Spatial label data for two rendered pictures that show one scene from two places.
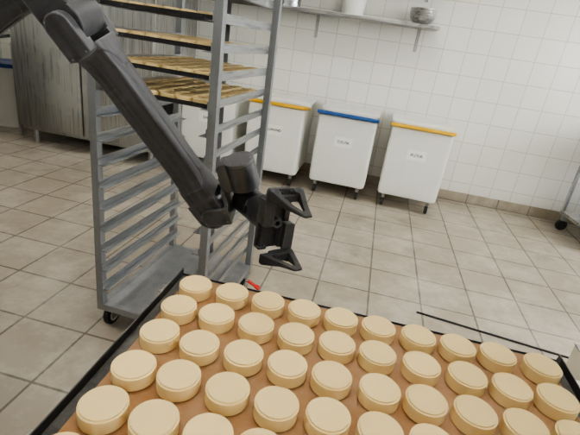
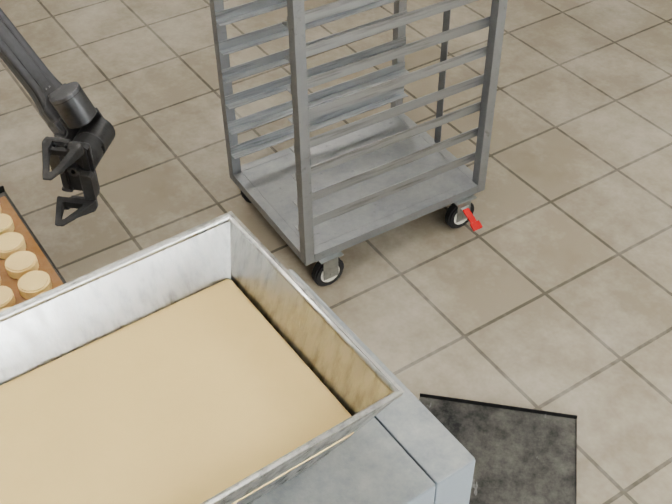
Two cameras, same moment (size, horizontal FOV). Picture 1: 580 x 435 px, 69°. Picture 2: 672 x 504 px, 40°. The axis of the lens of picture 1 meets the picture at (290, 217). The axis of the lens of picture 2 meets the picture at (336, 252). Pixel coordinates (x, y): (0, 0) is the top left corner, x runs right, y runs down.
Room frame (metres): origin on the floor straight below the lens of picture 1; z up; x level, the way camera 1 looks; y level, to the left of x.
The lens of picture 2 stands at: (0.19, -1.19, 1.94)
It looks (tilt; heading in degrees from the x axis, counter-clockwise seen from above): 43 degrees down; 48
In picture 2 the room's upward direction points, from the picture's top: 1 degrees counter-clockwise
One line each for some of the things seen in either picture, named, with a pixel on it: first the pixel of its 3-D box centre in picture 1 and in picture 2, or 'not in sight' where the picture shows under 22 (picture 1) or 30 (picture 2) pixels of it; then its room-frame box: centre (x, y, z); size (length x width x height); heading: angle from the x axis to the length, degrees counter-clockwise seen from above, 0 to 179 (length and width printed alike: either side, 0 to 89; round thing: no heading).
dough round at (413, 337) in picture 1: (417, 339); not in sight; (0.52, -0.21, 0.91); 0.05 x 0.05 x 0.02
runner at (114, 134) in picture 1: (148, 124); not in sight; (1.79, 0.66, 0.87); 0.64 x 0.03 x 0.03; 169
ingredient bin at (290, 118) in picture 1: (279, 138); not in sight; (4.13, 0.22, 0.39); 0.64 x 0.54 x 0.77; 172
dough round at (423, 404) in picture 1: (425, 405); not in sight; (0.39, -0.19, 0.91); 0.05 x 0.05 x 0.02
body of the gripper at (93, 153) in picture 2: (267, 215); (81, 158); (0.72, 0.04, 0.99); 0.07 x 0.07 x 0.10; 37
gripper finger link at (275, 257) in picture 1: (285, 249); (68, 201); (0.66, 0.00, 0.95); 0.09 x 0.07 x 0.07; 37
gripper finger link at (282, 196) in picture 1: (291, 213); (60, 168); (0.66, 0.00, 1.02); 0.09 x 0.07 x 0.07; 37
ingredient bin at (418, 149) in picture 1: (412, 163); not in sight; (3.92, -1.06, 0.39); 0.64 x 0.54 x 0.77; 168
